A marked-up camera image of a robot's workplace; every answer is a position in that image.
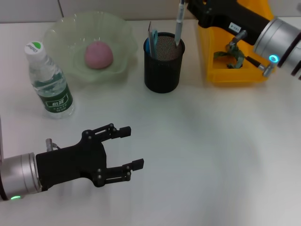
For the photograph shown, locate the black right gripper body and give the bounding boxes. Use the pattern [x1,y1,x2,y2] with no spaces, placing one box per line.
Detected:
[197,0,276,46]

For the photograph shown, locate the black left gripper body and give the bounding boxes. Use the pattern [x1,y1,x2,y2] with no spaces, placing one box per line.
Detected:
[35,130,108,191]

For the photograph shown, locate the grey retractable pen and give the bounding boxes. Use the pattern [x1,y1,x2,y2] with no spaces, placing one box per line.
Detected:
[174,0,187,47]

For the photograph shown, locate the green plastic wrapper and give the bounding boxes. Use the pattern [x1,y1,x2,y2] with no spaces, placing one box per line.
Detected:
[213,43,245,69]

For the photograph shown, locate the blue handled scissors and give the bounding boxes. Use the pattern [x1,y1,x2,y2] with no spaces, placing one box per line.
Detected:
[144,30,159,59]

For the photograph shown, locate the transparent plastic ruler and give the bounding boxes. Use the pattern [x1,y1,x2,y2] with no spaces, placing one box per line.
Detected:
[147,21,157,58]

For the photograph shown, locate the clear green-label water bottle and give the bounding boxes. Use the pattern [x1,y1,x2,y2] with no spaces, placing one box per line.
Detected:
[23,41,76,120]

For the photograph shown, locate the pink peach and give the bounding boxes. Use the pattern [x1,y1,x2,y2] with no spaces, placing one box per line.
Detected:
[84,40,114,70]

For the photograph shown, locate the black mesh pen holder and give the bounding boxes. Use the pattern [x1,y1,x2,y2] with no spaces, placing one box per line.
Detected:
[143,32,185,94]

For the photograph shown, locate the green glass fruit plate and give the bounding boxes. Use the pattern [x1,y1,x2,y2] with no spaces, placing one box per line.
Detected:
[43,10,139,86]

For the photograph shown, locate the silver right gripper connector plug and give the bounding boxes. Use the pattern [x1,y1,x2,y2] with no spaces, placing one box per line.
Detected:
[229,30,248,47]

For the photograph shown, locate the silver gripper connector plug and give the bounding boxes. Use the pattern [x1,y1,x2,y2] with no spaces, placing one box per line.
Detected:
[229,30,248,47]
[45,138,61,153]

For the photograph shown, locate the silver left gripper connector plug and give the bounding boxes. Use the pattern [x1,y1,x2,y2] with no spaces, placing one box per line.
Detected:
[45,138,61,153]

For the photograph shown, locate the yellow plastic bin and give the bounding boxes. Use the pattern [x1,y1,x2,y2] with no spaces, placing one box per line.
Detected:
[197,0,275,84]

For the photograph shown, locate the grey right gripper cable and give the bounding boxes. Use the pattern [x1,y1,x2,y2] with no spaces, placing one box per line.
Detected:
[244,55,276,78]

